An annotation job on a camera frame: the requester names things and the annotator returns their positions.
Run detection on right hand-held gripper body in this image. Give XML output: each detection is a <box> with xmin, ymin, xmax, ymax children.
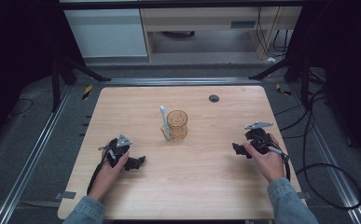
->
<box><xmin>243</xmin><ymin>120</ymin><xmax>274</xmax><ymax>155</ymax></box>

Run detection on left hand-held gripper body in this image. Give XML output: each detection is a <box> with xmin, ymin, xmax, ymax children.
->
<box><xmin>105</xmin><ymin>133</ymin><xmax>133</xmax><ymax>169</ymax></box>

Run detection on person's left hand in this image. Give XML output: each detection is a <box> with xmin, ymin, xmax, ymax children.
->
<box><xmin>88</xmin><ymin>152</ymin><xmax>130</xmax><ymax>203</ymax></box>

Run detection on person's right hand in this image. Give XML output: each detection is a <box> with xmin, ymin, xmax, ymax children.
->
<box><xmin>243</xmin><ymin>133</ymin><xmax>285</xmax><ymax>184</ymax></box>

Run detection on yellow black tape strip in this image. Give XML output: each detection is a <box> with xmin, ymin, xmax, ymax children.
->
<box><xmin>81</xmin><ymin>84</ymin><xmax>93</xmax><ymax>101</ymax></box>
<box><xmin>275</xmin><ymin>83</ymin><xmax>293</xmax><ymax>97</ymax></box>

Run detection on grey tape piece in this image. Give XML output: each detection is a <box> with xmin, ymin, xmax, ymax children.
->
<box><xmin>297</xmin><ymin>190</ymin><xmax>313</xmax><ymax>201</ymax></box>
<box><xmin>54</xmin><ymin>190</ymin><xmax>77</xmax><ymax>200</ymax></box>

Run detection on black tripod stand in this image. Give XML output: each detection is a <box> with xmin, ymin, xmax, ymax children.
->
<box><xmin>248</xmin><ymin>46</ymin><xmax>326</xmax><ymax>110</ymax></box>
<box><xmin>49</xmin><ymin>46</ymin><xmax>112</xmax><ymax>113</ymax></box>

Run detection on white cabinet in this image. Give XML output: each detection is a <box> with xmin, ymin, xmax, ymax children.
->
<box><xmin>64</xmin><ymin>8</ymin><xmax>148</xmax><ymax>59</ymax></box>

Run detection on left hand-held gripper cable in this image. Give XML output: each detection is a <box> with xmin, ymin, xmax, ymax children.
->
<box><xmin>86</xmin><ymin>143</ymin><xmax>111</xmax><ymax>195</ymax></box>

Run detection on hand-held gripper cable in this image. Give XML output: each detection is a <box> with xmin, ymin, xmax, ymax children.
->
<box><xmin>86</xmin><ymin>143</ymin><xmax>111</xmax><ymax>195</ymax></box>
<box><xmin>268</xmin><ymin>145</ymin><xmax>292</xmax><ymax>182</ymax></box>

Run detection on right hand-held gripper cable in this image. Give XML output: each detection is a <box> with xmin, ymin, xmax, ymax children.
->
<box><xmin>268</xmin><ymin>145</ymin><xmax>292</xmax><ymax>182</ymax></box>

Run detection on long black looped floor cable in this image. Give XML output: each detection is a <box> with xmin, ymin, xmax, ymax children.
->
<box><xmin>274</xmin><ymin>88</ymin><xmax>361</xmax><ymax>210</ymax></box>

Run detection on metal floor rail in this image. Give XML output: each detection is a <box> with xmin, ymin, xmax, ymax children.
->
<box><xmin>0</xmin><ymin>85</ymin><xmax>74</xmax><ymax>224</ymax></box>
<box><xmin>288</xmin><ymin>83</ymin><xmax>361</xmax><ymax>224</ymax></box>

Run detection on thin black floor cable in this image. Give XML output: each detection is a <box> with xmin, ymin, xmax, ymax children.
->
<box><xmin>11</xmin><ymin>97</ymin><xmax>34</xmax><ymax>117</ymax></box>

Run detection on black cables under desk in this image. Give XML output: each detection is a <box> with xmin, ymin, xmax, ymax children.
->
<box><xmin>256</xmin><ymin>7</ymin><xmax>289</xmax><ymax>59</ymax></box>

